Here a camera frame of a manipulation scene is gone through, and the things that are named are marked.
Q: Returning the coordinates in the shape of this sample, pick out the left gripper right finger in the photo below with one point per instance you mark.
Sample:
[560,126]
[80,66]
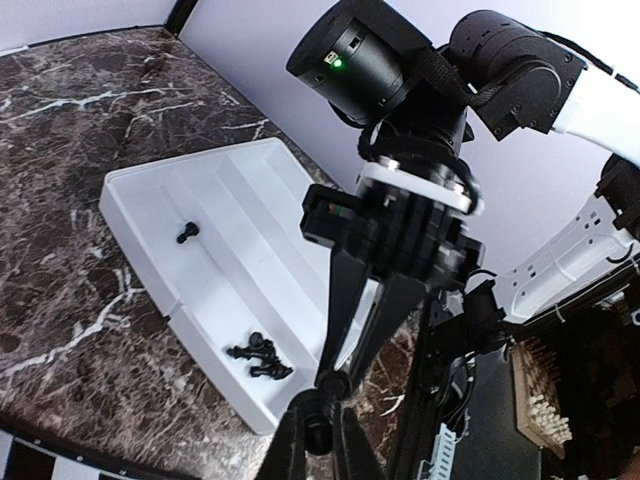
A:
[353,456]

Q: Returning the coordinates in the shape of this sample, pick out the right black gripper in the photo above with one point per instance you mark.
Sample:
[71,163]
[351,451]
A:
[399,229]

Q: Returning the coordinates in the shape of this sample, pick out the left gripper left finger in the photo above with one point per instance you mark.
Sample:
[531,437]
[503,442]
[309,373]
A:
[298,432]

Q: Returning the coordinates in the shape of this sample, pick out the white plastic tray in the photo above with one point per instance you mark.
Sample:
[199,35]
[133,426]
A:
[248,270]

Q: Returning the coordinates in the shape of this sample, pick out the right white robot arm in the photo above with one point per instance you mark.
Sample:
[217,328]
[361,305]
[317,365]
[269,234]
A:
[570,125]

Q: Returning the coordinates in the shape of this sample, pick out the black chess pieces pile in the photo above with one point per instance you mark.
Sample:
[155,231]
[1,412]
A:
[264,350]

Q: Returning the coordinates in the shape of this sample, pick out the wooden chess set box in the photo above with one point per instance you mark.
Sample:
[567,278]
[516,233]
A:
[538,412]

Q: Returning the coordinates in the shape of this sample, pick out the lone black pawn in tray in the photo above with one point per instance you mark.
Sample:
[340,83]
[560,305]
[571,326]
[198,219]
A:
[191,229]

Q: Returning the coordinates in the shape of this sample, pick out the white slotted cable duct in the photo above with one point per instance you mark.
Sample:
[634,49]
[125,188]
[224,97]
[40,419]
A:
[453,429]

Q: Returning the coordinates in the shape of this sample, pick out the right black frame post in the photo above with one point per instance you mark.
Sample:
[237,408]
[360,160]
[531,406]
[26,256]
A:
[179,15]

